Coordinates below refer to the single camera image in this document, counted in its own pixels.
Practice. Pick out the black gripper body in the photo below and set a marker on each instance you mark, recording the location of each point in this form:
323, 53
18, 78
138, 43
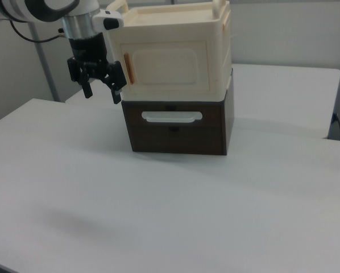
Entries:
89, 48

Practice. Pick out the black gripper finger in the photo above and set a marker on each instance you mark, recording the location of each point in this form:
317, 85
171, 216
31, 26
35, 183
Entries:
79, 72
117, 78

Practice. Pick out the cream cabinet door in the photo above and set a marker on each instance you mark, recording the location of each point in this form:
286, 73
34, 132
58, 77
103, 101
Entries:
164, 65

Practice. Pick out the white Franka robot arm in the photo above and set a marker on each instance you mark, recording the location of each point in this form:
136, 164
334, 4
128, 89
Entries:
30, 8

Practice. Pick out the cream plastic cabinet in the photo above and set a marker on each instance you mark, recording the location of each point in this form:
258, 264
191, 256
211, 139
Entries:
170, 28

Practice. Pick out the dark brown drawer box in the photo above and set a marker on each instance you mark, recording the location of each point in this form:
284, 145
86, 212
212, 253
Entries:
175, 139

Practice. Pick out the grey metal frame pole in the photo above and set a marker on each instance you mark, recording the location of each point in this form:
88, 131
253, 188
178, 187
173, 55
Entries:
45, 62

